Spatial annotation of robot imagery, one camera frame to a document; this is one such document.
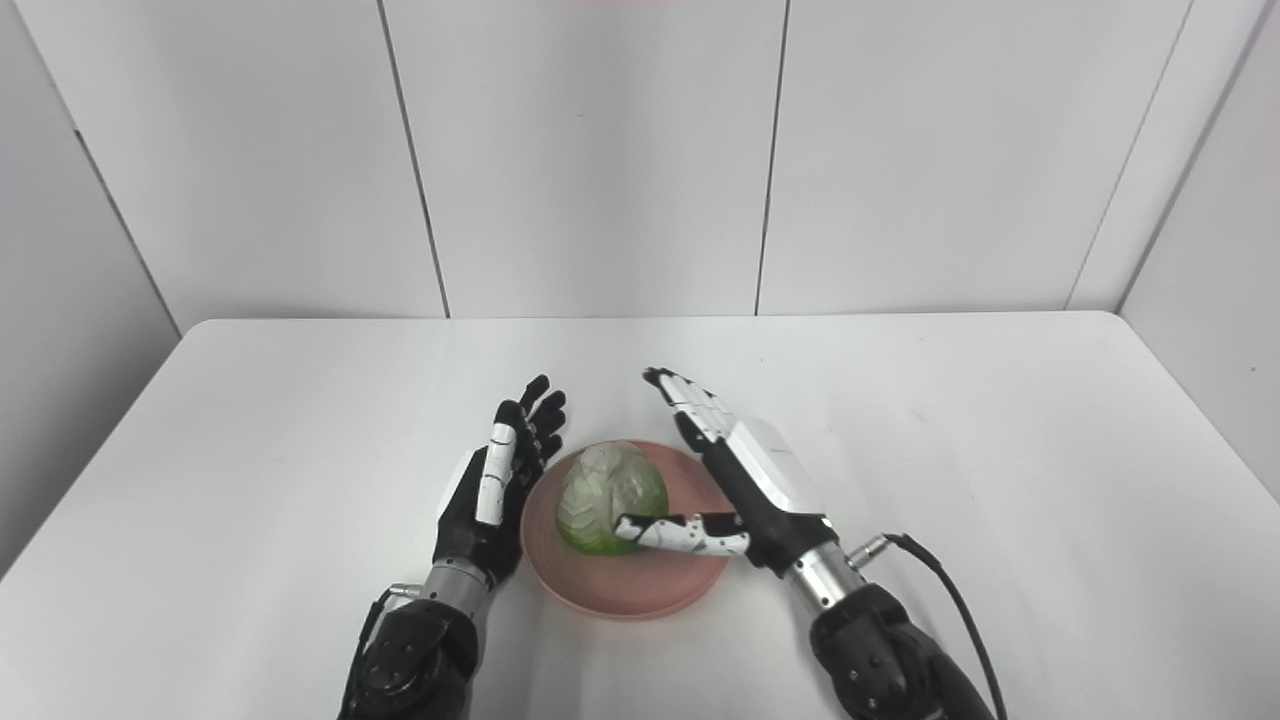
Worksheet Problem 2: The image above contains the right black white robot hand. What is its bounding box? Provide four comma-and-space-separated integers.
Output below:
613, 367, 839, 579

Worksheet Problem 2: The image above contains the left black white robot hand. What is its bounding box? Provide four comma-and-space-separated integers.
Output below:
431, 375, 568, 589

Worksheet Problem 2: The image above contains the green white toy cabbage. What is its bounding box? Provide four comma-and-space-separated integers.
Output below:
556, 441, 670, 557

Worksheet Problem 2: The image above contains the pink plate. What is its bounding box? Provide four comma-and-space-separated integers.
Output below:
519, 440, 738, 621

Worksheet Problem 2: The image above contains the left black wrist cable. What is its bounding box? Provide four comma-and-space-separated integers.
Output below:
345, 584, 421, 691

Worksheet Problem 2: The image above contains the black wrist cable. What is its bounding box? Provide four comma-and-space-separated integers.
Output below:
846, 533, 1009, 720
345, 584, 421, 691

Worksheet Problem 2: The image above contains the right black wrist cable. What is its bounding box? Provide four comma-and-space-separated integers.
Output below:
846, 533, 1009, 720

